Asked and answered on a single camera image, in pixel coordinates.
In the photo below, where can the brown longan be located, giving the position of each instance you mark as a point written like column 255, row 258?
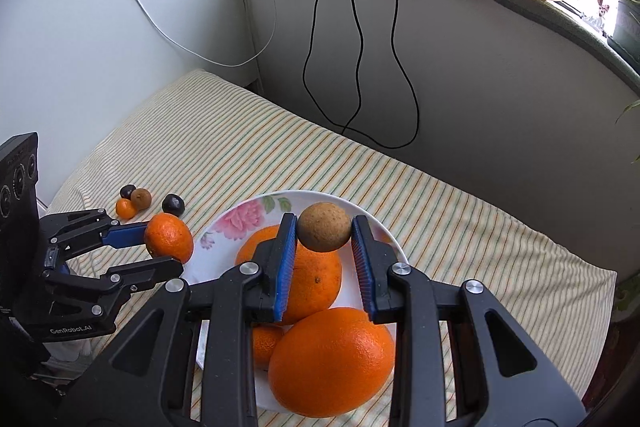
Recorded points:
column 141, row 199
column 324, row 227

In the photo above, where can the striped tablecloth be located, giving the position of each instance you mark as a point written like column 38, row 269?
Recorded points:
column 450, row 232

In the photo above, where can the floral white plate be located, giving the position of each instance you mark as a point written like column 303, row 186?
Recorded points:
column 240, row 227

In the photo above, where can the medium orange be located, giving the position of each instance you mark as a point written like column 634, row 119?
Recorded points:
column 315, row 282

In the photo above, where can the dark round fruit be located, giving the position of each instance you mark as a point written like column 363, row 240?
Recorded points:
column 127, row 191
column 173, row 204

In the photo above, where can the tiny orange kumquat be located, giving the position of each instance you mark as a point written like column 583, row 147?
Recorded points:
column 125, row 209

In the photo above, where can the small tangerine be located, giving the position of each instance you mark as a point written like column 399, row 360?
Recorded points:
column 265, row 347
column 169, row 238

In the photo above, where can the potted spider plant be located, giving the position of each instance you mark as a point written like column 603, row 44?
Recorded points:
column 627, row 27

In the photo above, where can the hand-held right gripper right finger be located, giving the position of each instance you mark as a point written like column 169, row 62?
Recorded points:
column 365, row 272

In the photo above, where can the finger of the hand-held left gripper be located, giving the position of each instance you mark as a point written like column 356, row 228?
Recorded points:
column 150, row 269
column 125, row 234

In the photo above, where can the large orange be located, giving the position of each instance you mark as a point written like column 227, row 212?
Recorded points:
column 330, row 362

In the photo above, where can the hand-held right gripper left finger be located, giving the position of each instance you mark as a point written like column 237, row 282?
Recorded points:
column 282, row 267

